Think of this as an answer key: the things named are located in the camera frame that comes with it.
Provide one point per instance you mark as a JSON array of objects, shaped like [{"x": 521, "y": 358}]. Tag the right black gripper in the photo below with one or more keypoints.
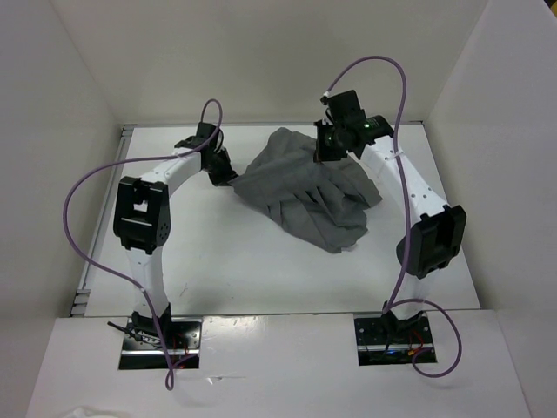
[{"x": 323, "y": 152}]

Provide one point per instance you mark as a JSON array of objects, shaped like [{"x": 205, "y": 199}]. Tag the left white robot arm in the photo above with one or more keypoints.
[{"x": 142, "y": 221}]

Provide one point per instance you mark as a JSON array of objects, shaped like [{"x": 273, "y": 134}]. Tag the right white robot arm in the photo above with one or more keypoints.
[{"x": 433, "y": 229}]

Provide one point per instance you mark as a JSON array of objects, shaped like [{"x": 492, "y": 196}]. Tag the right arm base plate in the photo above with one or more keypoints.
[{"x": 375, "y": 347}]

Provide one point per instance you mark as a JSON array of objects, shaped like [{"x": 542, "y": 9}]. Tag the grey pleated skirt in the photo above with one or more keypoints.
[{"x": 323, "y": 204}]

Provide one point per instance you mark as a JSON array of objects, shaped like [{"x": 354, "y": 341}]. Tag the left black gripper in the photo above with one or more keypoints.
[{"x": 225, "y": 176}]

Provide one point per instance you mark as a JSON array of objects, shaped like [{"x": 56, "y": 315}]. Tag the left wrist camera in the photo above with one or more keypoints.
[{"x": 204, "y": 132}]

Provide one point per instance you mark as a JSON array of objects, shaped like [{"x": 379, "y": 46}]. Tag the white crumpled plastic bag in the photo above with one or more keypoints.
[{"x": 91, "y": 412}]

